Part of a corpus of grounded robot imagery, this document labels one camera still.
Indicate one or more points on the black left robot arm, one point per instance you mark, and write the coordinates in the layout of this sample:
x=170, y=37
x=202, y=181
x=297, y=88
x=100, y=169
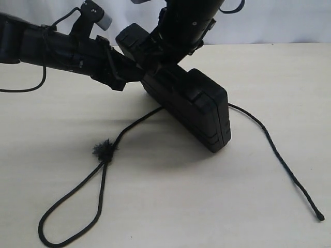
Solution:
x=24, y=42

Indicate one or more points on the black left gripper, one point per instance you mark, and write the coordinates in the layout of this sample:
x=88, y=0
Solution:
x=97, y=59

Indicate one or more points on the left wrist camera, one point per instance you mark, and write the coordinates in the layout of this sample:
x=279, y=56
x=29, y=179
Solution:
x=93, y=13

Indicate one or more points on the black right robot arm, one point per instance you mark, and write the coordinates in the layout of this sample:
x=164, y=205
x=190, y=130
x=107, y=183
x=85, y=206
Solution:
x=180, y=31

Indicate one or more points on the black plastic tool case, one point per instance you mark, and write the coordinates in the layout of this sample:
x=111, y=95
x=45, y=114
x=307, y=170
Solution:
x=194, y=99

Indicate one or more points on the white backdrop curtain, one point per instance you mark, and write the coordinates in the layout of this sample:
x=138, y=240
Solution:
x=257, y=22

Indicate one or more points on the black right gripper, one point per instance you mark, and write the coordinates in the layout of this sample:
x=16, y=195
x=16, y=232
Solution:
x=154, y=52

